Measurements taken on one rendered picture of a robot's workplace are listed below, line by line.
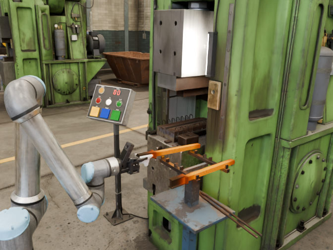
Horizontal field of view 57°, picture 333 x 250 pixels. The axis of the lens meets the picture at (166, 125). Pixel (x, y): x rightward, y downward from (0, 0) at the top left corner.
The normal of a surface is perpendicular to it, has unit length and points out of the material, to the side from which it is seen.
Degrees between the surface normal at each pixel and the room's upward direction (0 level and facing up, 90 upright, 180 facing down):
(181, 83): 90
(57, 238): 0
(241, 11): 90
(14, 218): 5
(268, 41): 89
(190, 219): 0
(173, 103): 90
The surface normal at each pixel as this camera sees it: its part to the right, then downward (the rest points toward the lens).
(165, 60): -0.79, 0.17
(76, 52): 0.58, 0.07
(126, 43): 0.68, 0.24
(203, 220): 0.03, -0.95
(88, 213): 0.09, 0.37
